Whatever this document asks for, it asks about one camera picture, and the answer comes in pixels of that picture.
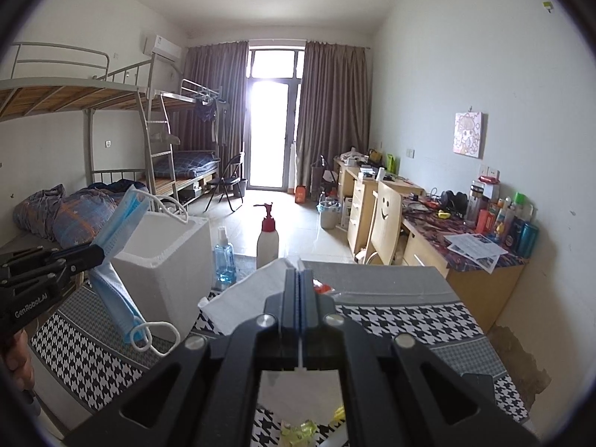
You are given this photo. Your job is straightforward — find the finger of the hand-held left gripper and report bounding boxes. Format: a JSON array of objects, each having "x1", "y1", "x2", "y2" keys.
[{"x1": 44, "y1": 243, "x2": 106, "y2": 281}]

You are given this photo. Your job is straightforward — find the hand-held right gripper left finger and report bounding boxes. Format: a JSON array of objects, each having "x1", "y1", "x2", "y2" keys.
[{"x1": 63, "y1": 267, "x2": 302, "y2": 447}]

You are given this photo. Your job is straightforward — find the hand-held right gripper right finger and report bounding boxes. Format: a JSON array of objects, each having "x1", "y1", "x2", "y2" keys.
[{"x1": 301, "y1": 269, "x2": 542, "y2": 447}]

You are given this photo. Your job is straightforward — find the white tissue paper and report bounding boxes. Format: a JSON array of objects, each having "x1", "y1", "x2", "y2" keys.
[{"x1": 198, "y1": 256, "x2": 343, "y2": 429}]

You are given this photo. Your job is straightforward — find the blue face mask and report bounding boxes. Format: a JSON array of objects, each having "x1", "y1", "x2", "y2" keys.
[{"x1": 88, "y1": 184, "x2": 189, "y2": 359}]

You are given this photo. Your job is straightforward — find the white foam box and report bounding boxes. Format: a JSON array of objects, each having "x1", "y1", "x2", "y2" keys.
[{"x1": 112, "y1": 212, "x2": 212, "y2": 336}]

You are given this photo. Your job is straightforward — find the person's left hand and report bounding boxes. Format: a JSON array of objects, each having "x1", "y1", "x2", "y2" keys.
[{"x1": 4, "y1": 328, "x2": 36, "y2": 399}]

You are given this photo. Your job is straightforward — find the blue orange plaid quilt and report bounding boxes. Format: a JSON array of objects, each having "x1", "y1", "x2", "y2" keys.
[{"x1": 13, "y1": 179, "x2": 150, "y2": 248}]

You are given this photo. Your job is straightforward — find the white pump bottle red cap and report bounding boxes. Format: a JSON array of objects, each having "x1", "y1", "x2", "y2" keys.
[{"x1": 254, "y1": 202, "x2": 280, "y2": 271}]

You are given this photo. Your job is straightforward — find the blue liquid spray bottle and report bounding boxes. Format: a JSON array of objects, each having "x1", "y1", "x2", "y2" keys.
[{"x1": 213, "y1": 226, "x2": 237, "y2": 284}]

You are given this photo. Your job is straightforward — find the grey bucket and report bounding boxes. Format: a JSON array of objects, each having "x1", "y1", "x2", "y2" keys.
[{"x1": 318, "y1": 198, "x2": 343, "y2": 230}]

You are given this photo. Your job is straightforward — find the houndstooth tablecloth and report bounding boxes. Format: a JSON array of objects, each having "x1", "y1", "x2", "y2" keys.
[{"x1": 28, "y1": 261, "x2": 532, "y2": 447}]

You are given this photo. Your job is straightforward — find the wooden desk with drawers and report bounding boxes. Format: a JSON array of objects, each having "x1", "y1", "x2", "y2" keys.
[{"x1": 333, "y1": 153, "x2": 424, "y2": 257}]

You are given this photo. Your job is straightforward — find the wooden chair with smiley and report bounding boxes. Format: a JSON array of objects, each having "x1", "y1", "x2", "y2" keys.
[{"x1": 363, "y1": 179, "x2": 403, "y2": 266}]

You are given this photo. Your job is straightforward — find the black folding chair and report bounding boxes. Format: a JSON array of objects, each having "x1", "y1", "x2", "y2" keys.
[{"x1": 205, "y1": 153, "x2": 245, "y2": 212}]

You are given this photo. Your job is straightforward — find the grey metal bunk bed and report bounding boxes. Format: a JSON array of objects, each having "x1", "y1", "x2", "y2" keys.
[
  {"x1": 149, "y1": 79, "x2": 224, "y2": 206},
  {"x1": 0, "y1": 42, "x2": 178, "y2": 261}
]

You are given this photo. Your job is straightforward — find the glass balcony door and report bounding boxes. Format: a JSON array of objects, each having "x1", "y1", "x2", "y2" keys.
[{"x1": 244, "y1": 47, "x2": 305, "y2": 191}]

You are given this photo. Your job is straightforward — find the wooden desk patterned cover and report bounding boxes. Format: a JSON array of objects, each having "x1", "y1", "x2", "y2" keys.
[{"x1": 400, "y1": 196, "x2": 529, "y2": 333}]

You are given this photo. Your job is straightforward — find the black headphones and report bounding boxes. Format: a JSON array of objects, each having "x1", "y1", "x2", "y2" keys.
[{"x1": 440, "y1": 190, "x2": 469, "y2": 217}]

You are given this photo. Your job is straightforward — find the printed paper sheets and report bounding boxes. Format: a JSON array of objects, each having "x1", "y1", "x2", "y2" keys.
[{"x1": 442, "y1": 232, "x2": 509, "y2": 273}]

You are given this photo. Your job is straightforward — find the brown curtain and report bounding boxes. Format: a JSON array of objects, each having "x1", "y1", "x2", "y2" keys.
[
  {"x1": 179, "y1": 41, "x2": 250, "y2": 189},
  {"x1": 295, "y1": 41, "x2": 373, "y2": 191}
]

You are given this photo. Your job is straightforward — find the dark hanging clothes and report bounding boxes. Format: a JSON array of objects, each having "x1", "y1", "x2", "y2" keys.
[{"x1": 193, "y1": 95, "x2": 231, "y2": 145}]

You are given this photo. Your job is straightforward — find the silver water bottle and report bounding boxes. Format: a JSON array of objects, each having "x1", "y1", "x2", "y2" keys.
[{"x1": 466, "y1": 181, "x2": 487, "y2": 224}]

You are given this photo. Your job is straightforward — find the white air conditioner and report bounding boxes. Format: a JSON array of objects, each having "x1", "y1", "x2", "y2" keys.
[{"x1": 142, "y1": 34, "x2": 182, "y2": 61}]

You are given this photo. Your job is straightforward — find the row of toiletry bottles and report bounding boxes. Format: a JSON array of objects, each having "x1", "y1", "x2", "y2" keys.
[{"x1": 476, "y1": 190, "x2": 541, "y2": 259}]

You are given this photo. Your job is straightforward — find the pink wall picture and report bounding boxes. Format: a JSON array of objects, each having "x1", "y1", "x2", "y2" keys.
[{"x1": 451, "y1": 112, "x2": 484, "y2": 160}]

